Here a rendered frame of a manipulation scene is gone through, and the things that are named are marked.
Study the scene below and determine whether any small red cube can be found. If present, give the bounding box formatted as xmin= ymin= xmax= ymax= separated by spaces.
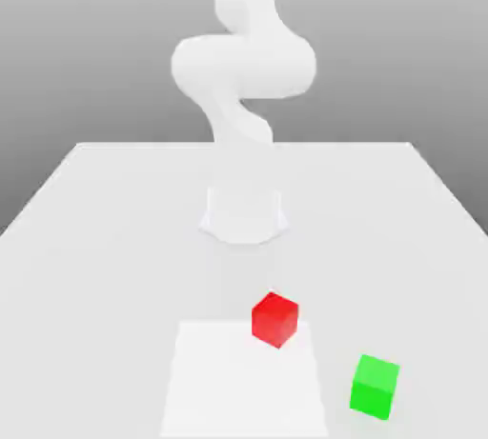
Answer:
xmin=251 ymin=290 xmax=299 ymax=349

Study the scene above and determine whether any small green cube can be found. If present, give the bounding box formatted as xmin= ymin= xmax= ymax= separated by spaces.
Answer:
xmin=349 ymin=353 xmax=400 ymax=421

